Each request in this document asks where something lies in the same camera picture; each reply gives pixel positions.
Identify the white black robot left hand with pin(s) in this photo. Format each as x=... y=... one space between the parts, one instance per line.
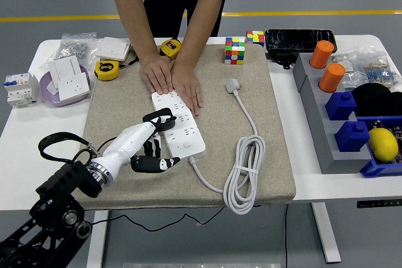
x=128 y=145

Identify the person's left hand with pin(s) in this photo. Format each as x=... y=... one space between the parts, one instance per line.
x=187 y=87

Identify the person's right hand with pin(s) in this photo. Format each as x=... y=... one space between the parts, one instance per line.
x=157 y=73

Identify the white power strip board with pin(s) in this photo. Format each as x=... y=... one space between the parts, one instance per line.
x=188 y=147

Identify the person's right forearm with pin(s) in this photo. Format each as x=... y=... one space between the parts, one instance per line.
x=130 y=7

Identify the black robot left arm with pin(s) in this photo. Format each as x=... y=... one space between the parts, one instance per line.
x=63 y=183

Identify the person's left forearm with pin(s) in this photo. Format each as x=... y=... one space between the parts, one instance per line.
x=201 y=13

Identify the yellow tape measure black label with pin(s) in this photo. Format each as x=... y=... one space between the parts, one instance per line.
x=169 y=48

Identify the large colourful puzzle cube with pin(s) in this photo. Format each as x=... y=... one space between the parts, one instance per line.
x=234 y=51

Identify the grey-brown mat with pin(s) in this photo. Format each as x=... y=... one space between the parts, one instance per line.
x=188 y=180

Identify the small colourful puzzle cube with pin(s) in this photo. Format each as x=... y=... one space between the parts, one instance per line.
x=255 y=37

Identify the clear bag of metal screws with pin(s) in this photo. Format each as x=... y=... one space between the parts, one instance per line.
x=73 y=47

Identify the purple bowl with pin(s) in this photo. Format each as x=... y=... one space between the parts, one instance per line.
x=50 y=98

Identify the white table leg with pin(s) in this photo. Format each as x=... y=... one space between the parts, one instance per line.
x=97 y=246
x=326 y=233

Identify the black wrapped box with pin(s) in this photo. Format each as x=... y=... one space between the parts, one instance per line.
x=300 y=39

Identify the white circuit breaker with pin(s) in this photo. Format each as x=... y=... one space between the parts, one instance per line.
x=19 y=89

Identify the grey block holder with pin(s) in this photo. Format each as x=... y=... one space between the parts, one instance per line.
x=317 y=117

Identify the orange cylinder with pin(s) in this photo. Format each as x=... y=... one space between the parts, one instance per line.
x=321 y=54
x=332 y=77

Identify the blue block with knob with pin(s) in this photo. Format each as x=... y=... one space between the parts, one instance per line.
x=340 y=105
x=351 y=136

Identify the clear bag of small parts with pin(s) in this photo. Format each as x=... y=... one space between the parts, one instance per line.
x=351 y=75

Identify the black cloth bundle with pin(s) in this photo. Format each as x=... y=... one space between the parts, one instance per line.
x=377 y=98

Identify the clear bag of blue resistors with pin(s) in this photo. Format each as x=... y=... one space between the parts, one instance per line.
x=381 y=75

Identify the yellow lemon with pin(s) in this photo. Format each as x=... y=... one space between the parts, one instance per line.
x=382 y=145

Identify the blue plastic bin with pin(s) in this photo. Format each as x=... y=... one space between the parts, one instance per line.
x=377 y=169

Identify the black table control panel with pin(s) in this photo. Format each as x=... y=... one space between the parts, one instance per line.
x=379 y=203

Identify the white switch plate stack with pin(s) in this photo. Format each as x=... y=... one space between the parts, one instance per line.
x=113 y=47

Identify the white wall socket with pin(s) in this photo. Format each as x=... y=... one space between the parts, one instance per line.
x=73 y=87

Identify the white wall switch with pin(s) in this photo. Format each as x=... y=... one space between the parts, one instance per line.
x=64 y=67

